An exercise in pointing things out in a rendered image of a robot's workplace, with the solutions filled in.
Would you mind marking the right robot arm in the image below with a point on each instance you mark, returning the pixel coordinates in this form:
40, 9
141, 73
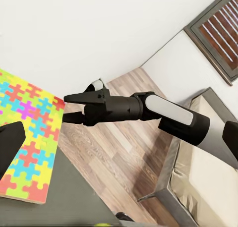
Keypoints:
194, 128

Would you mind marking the desk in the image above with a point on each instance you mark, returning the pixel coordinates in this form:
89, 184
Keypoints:
70, 202

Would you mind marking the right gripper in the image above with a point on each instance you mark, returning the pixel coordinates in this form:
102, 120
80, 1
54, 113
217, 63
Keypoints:
100, 106

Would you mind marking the fixed window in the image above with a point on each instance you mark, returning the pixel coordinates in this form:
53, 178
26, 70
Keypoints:
215, 31

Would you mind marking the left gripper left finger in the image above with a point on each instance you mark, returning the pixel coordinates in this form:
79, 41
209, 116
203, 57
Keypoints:
12, 137

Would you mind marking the bed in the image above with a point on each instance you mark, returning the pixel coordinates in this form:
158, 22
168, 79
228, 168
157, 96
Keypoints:
198, 189

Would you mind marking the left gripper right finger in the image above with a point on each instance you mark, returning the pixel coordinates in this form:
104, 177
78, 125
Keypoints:
230, 137

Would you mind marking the jigsaw puzzle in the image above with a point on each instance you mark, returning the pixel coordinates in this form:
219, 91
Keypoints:
28, 176

